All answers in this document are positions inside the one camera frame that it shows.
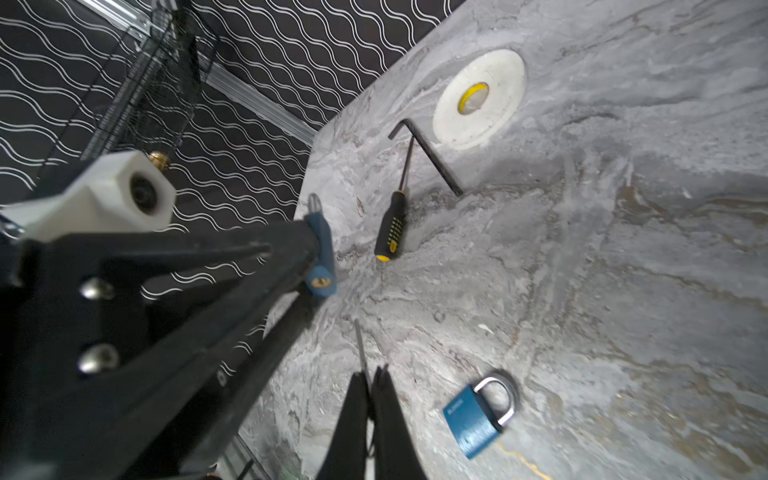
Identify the black hex key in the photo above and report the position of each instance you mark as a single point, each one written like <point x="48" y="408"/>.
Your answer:
<point x="430" y="152"/>

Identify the brass padlock in basket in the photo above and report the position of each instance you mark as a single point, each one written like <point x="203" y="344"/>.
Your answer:
<point x="160" y="160"/>

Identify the black yellow screwdriver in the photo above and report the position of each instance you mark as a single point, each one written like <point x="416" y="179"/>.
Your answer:
<point x="393" y="221"/>

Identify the small blue padlock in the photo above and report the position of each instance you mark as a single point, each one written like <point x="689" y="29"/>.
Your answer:
<point x="321" y="279"/>

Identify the large blue padlock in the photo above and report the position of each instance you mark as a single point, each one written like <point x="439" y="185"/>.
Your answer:
<point x="472" y="421"/>

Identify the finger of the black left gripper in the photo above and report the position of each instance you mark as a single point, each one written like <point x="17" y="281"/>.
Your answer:
<point x="165" y="385"/>
<point x="290" y="249"/>

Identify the white tape roll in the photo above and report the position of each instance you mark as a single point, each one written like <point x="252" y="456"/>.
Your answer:
<point x="480" y="99"/>

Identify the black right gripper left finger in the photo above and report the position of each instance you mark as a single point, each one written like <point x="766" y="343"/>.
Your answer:
<point x="347" y="453"/>

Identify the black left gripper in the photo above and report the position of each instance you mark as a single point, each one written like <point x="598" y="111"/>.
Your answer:
<point x="58" y="300"/>

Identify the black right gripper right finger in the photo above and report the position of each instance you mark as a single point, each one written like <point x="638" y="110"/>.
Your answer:
<point x="394" y="453"/>

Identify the black wire basket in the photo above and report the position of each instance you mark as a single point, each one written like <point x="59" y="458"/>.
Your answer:
<point x="160" y="63"/>

